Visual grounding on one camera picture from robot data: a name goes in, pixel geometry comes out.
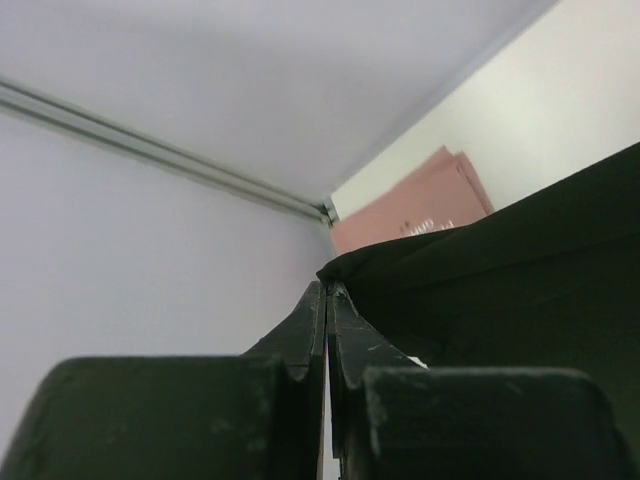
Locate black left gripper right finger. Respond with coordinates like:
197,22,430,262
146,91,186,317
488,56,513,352
326,284,638,479

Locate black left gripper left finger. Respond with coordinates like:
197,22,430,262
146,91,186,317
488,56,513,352
1,282,326,479

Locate black t shirt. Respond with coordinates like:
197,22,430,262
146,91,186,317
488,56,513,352
318,146,639,451

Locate folded pink t shirt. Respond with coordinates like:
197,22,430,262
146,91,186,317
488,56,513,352
330,147,494,255

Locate left aluminium corner post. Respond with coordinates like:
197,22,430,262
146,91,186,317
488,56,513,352
1,78,338,225

